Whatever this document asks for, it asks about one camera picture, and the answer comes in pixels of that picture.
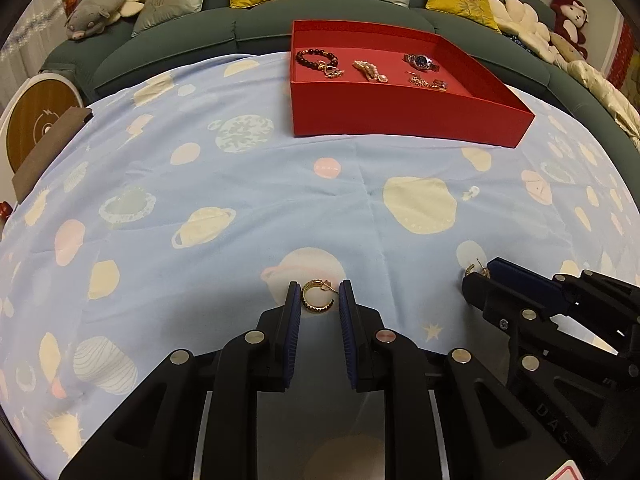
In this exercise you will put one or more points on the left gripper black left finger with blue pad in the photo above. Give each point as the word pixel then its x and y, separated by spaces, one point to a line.
pixel 263 359

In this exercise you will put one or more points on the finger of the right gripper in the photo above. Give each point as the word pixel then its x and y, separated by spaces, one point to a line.
pixel 514 303
pixel 606 306

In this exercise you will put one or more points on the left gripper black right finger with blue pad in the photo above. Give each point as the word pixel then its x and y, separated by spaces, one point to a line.
pixel 377 358

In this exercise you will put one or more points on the gold hoop earring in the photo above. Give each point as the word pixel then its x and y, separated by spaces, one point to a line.
pixel 318 296
pixel 477 267

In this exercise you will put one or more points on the silver dangle earring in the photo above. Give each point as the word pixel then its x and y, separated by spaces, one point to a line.
pixel 331 71

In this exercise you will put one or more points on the red jewelry tray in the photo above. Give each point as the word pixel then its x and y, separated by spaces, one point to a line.
pixel 374 96

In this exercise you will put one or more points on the blue planet bedsheet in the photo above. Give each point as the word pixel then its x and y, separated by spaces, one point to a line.
pixel 186 206

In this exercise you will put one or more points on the cream quilted blanket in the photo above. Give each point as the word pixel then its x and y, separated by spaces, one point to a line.
pixel 617 105

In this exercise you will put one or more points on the gold watch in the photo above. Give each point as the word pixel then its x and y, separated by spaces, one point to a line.
pixel 435 84

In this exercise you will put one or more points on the silver blue-dial watch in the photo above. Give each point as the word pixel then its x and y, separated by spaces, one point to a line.
pixel 421 62

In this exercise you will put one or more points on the white flower cushion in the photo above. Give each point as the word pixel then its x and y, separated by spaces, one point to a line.
pixel 519 19

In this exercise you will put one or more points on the red monkey plush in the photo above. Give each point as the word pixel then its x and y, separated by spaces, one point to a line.
pixel 570 18

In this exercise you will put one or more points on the brown cloth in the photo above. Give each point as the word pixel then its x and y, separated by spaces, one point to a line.
pixel 47 150

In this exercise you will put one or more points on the round wooden white device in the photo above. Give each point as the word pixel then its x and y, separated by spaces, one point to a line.
pixel 31 112

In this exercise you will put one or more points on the green sofa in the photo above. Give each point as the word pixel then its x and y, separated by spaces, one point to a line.
pixel 117 59

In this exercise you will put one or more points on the grey pig plush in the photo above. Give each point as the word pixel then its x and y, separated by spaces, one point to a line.
pixel 91 17

